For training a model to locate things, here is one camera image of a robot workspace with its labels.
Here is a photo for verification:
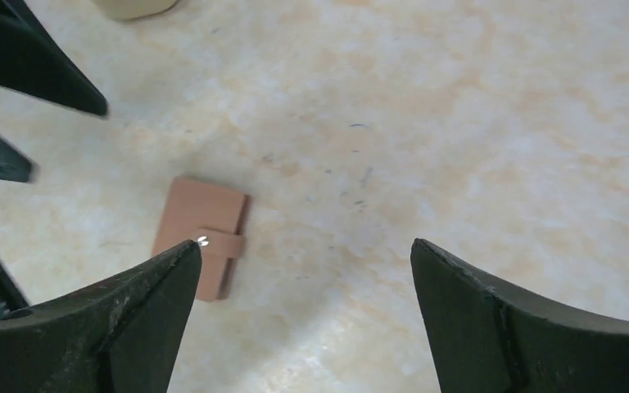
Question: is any beige oval card tray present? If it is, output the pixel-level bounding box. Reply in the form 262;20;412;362
93;0;179;21

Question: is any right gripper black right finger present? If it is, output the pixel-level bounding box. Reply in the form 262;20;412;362
410;238;629;392

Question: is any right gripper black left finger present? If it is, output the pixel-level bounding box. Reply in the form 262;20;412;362
0;241;201;392

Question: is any brown leather card holder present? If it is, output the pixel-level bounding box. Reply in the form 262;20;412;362
152;176;251;302

